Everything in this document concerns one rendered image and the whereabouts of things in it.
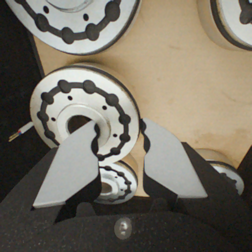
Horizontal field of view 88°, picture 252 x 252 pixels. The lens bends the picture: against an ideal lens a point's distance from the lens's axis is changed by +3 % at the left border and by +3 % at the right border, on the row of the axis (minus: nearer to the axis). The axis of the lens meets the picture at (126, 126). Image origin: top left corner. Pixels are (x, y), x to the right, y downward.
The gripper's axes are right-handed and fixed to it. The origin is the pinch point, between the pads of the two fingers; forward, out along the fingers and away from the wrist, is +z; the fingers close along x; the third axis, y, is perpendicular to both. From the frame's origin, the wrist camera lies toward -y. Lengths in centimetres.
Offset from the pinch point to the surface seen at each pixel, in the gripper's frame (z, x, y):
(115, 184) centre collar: 0.6, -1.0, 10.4
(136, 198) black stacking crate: 3.4, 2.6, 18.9
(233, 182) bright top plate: -0.8, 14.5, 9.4
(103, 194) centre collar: 0.8, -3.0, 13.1
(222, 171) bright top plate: -0.7, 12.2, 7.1
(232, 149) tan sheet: 2.1, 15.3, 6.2
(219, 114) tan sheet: 2.6, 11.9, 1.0
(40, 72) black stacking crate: 5.9, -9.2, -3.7
